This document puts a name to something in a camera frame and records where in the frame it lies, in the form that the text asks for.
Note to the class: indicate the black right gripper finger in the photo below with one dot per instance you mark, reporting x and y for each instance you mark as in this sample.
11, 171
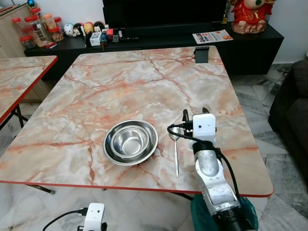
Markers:
186, 117
206, 110

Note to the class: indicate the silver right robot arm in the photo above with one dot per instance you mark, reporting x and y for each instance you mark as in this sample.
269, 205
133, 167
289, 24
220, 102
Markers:
214, 185

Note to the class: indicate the stainless steel spoon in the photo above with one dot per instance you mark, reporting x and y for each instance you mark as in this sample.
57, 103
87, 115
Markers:
176, 156

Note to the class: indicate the black phone stand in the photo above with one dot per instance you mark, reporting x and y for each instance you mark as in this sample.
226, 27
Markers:
201, 55

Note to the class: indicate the stainless steel bowl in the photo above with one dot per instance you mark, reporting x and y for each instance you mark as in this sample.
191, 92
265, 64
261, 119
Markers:
130, 142

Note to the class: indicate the black TV cabinet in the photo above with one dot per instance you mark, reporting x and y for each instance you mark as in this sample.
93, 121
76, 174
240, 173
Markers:
250, 53

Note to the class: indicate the dark fabric sofa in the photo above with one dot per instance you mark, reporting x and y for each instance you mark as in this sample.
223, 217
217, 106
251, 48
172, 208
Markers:
291, 110

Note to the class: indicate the red fortune figurine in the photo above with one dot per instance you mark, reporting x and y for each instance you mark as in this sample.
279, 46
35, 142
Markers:
251, 17

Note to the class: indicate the black television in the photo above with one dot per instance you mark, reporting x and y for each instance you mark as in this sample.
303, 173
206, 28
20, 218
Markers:
163, 12

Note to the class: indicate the green waste bin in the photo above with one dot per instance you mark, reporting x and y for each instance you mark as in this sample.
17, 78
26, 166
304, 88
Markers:
249, 214

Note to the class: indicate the small white blue box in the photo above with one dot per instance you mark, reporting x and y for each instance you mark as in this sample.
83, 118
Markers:
95, 39

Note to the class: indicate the black toy figure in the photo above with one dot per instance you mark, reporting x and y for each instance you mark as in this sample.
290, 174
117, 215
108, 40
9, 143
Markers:
99, 25
78, 29

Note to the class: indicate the yellow toy figure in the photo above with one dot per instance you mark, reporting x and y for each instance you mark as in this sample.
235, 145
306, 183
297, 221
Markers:
88, 28

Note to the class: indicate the white toy figure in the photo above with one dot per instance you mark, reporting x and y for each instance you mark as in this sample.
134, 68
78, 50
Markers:
69, 30

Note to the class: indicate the red-lid jar with nuts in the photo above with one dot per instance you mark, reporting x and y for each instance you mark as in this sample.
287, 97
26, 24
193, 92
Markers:
57, 32

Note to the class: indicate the orange-lid plastic jar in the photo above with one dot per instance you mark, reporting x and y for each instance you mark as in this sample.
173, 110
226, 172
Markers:
49, 21

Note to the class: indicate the red-edged marble side table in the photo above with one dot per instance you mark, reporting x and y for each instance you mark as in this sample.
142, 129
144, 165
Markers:
19, 77

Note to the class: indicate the large red-lid plastic jar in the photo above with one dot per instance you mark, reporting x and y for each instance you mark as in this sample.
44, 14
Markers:
37, 31

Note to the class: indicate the small low red-lid jar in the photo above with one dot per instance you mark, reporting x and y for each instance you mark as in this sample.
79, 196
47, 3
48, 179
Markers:
26, 41

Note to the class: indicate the slim red-lid plastic jar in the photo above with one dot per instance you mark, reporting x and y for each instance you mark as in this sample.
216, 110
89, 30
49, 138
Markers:
18, 27

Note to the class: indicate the light wooden cabinet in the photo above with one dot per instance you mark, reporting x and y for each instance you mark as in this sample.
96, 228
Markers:
12, 33

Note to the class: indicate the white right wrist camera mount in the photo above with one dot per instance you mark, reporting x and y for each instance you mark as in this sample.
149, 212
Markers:
204, 126

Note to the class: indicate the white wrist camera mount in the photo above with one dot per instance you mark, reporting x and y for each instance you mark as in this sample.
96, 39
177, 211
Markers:
204, 126
94, 214

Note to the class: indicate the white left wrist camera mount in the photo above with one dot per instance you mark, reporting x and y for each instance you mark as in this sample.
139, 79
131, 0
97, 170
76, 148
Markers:
94, 214

